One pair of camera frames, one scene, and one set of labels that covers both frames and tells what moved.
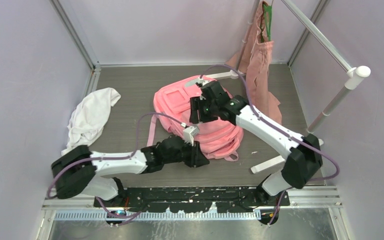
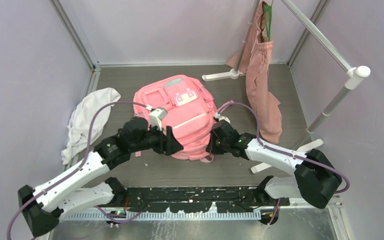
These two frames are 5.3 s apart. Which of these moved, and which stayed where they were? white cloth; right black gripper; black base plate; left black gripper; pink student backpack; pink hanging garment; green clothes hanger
Moved: pink student backpack; right black gripper; left black gripper
Stayed: white cloth; black base plate; pink hanging garment; green clothes hanger
